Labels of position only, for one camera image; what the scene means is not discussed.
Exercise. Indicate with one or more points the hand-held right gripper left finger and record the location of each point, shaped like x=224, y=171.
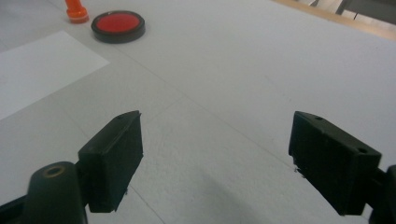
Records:
x=109, y=161

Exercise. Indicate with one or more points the round red ink pad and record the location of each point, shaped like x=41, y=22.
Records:
x=117, y=25

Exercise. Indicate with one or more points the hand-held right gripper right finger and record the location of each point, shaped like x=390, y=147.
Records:
x=330, y=161

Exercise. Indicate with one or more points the white table cover board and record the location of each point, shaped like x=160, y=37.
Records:
x=233, y=77

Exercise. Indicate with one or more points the orange stamp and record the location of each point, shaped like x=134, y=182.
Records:
x=76, y=12

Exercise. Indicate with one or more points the white paper sheet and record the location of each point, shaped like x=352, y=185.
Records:
x=40, y=68

